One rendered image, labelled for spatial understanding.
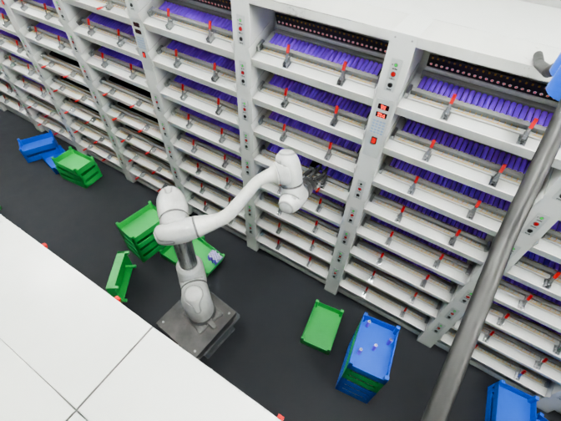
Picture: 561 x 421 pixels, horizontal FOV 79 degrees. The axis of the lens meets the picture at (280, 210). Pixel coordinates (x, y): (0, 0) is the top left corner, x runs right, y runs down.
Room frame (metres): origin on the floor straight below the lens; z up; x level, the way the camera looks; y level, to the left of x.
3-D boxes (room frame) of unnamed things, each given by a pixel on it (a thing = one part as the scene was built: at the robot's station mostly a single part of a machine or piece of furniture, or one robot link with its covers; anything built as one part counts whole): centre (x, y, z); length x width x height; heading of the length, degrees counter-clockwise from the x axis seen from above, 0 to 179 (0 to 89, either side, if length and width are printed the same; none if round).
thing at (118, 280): (1.22, 1.10, 0.10); 0.30 x 0.08 x 0.20; 5
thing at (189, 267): (1.09, 0.52, 0.73); 0.22 x 0.16 x 0.77; 21
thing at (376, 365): (0.69, -0.54, 0.44); 0.30 x 0.20 x 0.08; 158
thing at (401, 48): (1.32, -0.44, 0.90); 0.20 x 0.09 x 1.81; 150
